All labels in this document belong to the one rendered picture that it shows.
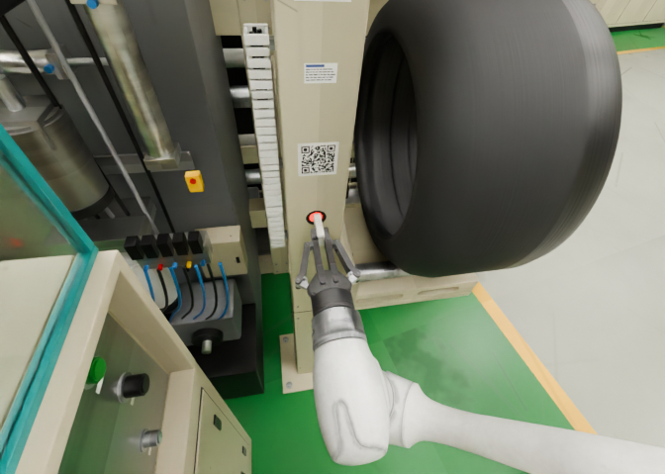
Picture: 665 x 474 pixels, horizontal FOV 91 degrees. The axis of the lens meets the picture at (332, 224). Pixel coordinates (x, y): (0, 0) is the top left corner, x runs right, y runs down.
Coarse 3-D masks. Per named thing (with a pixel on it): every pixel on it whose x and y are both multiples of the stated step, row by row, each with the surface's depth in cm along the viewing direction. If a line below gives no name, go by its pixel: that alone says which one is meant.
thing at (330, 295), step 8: (328, 272) 62; (312, 280) 61; (328, 280) 61; (344, 280) 61; (312, 288) 60; (320, 288) 60; (328, 288) 57; (336, 288) 57; (344, 288) 60; (312, 296) 58; (320, 296) 57; (328, 296) 56; (336, 296) 56; (344, 296) 57; (312, 304) 58; (320, 304) 56; (328, 304) 55; (336, 304) 55; (344, 304) 56; (352, 304) 57; (320, 312) 56
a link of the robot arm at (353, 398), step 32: (320, 352) 50; (352, 352) 48; (320, 384) 47; (352, 384) 45; (384, 384) 49; (320, 416) 46; (352, 416) 43; (384, 416) 45; (352, 448) 42; (384, 448) 43
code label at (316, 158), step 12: (300, 144) 58; (312, 144) 58; (324, 144) 59; (336, 144) 59; (300, 156) 60; (312, 156) 60; (324, 156) 61; (336, 156) 61; (300, 168) 62; (312, 168) 62; (324, 168) 63
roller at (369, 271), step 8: (360, 264) 82; (368, 264) 82; (376, 264) 82; (384, 264) 82; (392, 264) 83; (368, 272) 81; (376, 272) 81; (384, 272) 82; (392, 272) 82; (400, 272) 82; (360, 280) 82; (368, 280) 82
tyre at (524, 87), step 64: (448, 0) 47; (512, 0) 46; (576, 0) 48; (384, 64) 86; (448, 64) 45; (512, 64) 43; (576, 64) 45; (384, 128) 98; (448, 128) 45; (512, 128) 44; (576, 128) 45; (384, 192) 99; (448, 192) 48; (512, 192) 47; (576, 192) 49; (448, 256) 55; (512, 256) 58
